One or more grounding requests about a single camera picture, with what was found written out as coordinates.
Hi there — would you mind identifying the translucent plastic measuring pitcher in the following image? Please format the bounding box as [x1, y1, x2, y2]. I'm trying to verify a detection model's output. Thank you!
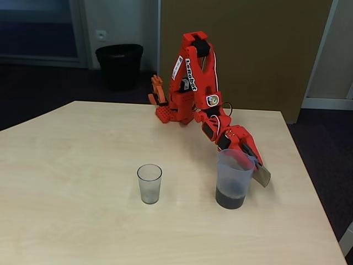
[215, 148, 271, 210]

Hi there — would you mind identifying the clear plastic cup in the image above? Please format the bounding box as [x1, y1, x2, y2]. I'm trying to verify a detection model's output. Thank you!
[137, 163, 163, 205]

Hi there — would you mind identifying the orange table clamp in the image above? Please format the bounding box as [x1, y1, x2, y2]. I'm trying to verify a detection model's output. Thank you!
[147, 74, 169, 107]

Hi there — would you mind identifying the black waste bin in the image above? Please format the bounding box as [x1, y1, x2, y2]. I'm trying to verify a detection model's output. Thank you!
[95, 44, 144, 92]

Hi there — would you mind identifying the grey metal furniture leg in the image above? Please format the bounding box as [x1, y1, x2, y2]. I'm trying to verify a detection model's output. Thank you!
[338, 220, 353, 259]

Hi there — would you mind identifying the grey framed window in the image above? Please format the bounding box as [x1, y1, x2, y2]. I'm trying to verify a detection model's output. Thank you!
[0, 0, 93, 69]

